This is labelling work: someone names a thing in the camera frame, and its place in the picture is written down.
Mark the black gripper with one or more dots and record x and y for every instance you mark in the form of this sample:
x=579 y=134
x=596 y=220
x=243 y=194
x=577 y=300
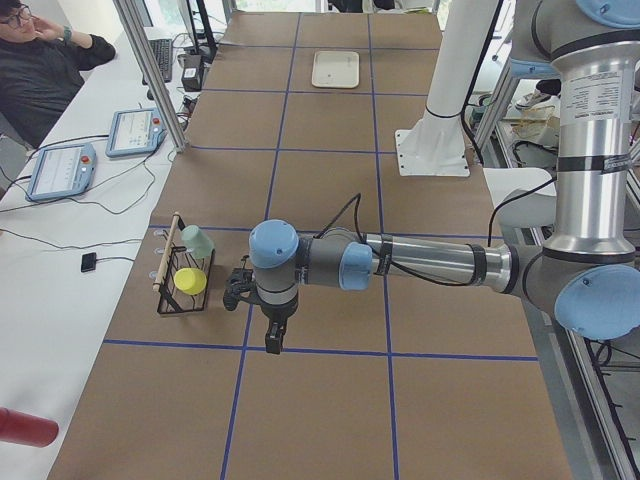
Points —
x=276 y=313

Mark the light green cup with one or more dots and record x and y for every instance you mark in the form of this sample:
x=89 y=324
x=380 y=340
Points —
x=195 y=239

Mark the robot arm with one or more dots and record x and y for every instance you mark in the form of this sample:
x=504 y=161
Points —
x=583 y=275

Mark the yellow cup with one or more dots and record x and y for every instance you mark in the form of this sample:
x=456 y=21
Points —
x=191 y=281

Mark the cream rabbit tray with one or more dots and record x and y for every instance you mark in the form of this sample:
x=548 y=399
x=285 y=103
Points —
x=335 y=69

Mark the small black square device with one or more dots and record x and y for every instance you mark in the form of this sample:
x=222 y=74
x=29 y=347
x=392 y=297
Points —
x=88 y=262

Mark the far blue teach pendant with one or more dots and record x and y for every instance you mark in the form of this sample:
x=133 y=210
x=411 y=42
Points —
x=133 y=132

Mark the blue teach pendant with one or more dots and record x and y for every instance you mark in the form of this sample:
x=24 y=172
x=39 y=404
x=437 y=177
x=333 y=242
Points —
x=133 y=132
x=61 y=172

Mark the near blue teach pendant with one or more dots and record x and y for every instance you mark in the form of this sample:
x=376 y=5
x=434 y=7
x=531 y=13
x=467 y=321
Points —
x=61 y=172

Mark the red cylinder bottle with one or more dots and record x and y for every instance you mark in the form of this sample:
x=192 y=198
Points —
x=24 y=429

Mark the black power adapter box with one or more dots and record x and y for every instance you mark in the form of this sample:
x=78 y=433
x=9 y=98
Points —
x=192 y=73

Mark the black keyboard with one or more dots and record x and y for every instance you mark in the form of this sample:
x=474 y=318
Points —
x=162 y=50

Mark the person in black shirt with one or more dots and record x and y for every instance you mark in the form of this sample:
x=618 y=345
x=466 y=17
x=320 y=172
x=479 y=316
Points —
x=41 y=66

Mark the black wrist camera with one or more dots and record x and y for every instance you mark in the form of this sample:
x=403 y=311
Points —
x=240 y=286

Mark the black wire cup rack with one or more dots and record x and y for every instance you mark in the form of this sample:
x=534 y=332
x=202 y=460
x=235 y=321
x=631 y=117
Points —
x=171 y=300

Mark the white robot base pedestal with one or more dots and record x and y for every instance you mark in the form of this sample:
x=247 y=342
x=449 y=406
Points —
x=435 y=145

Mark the aluminium frame post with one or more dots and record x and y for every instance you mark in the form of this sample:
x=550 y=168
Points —
x=132 y=24

